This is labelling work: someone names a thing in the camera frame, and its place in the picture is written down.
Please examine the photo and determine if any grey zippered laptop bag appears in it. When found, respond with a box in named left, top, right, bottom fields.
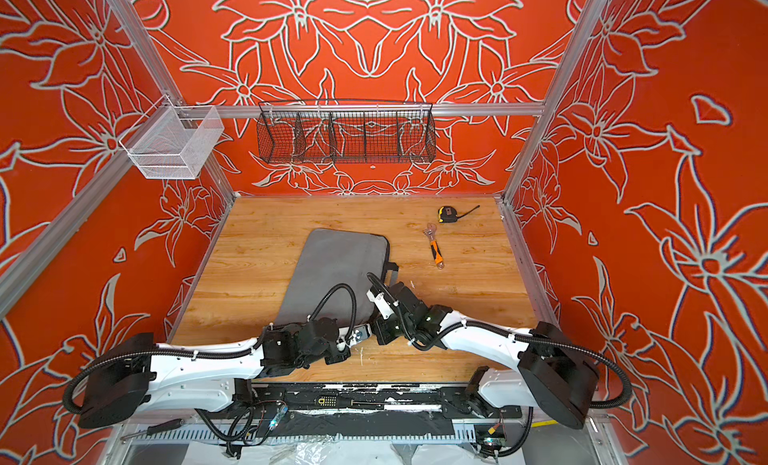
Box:
left=275, top=228, right=399, bottom=327

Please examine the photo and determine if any orange black adjustable wrench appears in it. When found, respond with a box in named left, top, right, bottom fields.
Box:
left=424, top=223, right=445, bottom=269

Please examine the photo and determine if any yellow black tape measure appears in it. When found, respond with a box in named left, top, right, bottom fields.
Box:
left=438, top=205, right=479, bottom=224

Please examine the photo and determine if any white wire mesh basket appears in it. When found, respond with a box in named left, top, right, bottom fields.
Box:
left=121, top=105, right=224, bottom=180

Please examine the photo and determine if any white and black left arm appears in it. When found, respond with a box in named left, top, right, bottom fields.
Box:
left=62, top=297, right=371, bottom=429

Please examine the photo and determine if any grey slotted cable duct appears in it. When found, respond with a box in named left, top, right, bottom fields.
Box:
left=119, top=415, right=504, bottom=445

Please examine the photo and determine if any black wire wall basket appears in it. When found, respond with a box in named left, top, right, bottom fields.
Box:
left=256, top=100, right=437, bottom=165

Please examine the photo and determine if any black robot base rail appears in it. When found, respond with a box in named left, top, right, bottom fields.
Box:
left=251, top=383, right=525, bottom=419

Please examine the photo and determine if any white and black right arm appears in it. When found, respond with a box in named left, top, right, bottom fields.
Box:
left=367, top=274, right=633, bottom=429

